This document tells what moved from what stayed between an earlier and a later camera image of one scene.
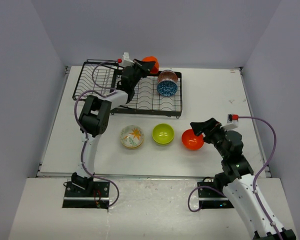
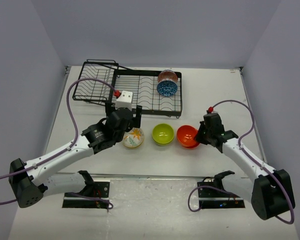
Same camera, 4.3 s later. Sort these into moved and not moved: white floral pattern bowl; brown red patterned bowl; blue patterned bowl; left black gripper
Moved: left black gripper
Not moved: brown red patterned bowl; blue patterned bowl; white floral pattern bowl
